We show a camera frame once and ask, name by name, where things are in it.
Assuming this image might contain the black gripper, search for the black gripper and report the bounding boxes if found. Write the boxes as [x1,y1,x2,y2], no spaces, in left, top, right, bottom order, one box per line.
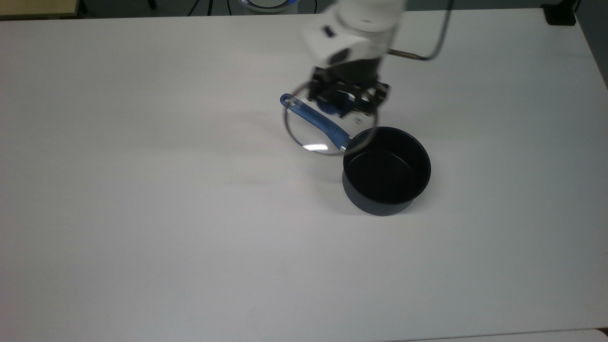
[307,56,391,116]

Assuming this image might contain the glass lid with blue knob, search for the glass lid with blue knob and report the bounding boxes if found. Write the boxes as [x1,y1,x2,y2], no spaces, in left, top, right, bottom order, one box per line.
[283,80,380,156]

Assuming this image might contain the blue saucepan with long handle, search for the blue saucepan with long handle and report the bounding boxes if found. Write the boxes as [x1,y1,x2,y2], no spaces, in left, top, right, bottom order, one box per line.
[279,93,432,217]

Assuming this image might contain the black stand legs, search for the black stand legs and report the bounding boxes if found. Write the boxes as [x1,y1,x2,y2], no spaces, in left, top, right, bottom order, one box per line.
[188,0,215,16]

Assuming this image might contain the black table clamp block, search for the black table clamp block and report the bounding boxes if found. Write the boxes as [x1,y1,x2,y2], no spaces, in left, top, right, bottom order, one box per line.
[541,2,578,27]

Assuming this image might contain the wooden table top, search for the wooden table top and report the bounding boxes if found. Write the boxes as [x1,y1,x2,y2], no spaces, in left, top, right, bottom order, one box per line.
[0,0,81,20]

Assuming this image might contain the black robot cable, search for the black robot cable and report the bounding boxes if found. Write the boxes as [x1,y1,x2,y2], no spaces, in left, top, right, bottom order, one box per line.
[387,0,455,62]

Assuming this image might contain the robot base with blue ring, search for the robot base with blue ring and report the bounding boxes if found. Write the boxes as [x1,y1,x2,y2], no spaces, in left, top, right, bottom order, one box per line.
[228,0,304,14]

